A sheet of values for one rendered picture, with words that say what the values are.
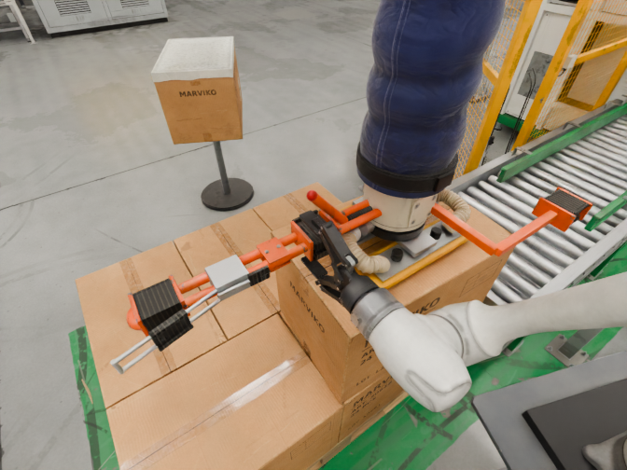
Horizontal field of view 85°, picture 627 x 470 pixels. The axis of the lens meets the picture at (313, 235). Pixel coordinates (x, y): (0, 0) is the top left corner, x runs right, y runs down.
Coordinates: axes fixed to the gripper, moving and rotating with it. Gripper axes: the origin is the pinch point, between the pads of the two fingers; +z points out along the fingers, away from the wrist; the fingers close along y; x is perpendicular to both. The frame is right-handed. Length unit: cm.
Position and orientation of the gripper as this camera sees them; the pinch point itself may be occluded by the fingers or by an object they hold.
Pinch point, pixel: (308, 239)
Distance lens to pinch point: 76.7
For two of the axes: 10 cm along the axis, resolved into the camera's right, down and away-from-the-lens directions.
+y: 0.0, 7.2, 7.0
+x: 8.3, -3.9, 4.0
